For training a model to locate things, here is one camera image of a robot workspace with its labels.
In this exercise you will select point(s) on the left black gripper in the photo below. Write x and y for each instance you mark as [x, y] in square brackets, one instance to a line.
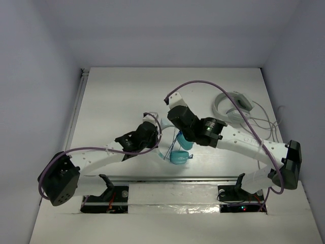
[154, 137]

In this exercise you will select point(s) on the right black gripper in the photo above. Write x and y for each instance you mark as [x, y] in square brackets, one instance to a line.
[190, 110]

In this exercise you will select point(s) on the teal cat-ear headphones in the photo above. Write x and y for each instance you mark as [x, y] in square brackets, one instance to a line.
[178, 153]

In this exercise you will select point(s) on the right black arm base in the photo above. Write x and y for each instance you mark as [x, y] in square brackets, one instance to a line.
[241, 201]

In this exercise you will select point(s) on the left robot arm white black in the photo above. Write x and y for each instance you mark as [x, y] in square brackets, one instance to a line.
[75, 172]

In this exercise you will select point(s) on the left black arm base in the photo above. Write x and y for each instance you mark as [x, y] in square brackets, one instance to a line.
[116, 204]

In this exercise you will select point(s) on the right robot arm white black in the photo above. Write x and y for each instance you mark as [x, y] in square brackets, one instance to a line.
[282, 160]

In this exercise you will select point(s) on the white grey headphones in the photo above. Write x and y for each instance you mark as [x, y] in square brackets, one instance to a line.
[239, 113]

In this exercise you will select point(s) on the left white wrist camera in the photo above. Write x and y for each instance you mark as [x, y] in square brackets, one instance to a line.
[151, 117]

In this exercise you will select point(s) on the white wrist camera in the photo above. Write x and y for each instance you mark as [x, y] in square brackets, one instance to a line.
[174, 99]
[151, 117]

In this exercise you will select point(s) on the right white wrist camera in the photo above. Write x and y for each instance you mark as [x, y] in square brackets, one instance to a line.
[174, 99]

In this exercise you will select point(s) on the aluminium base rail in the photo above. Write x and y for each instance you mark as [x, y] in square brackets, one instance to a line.
[144, 179]

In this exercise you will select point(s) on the aluminium side rail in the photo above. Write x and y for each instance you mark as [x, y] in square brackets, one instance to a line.
[82, 86]

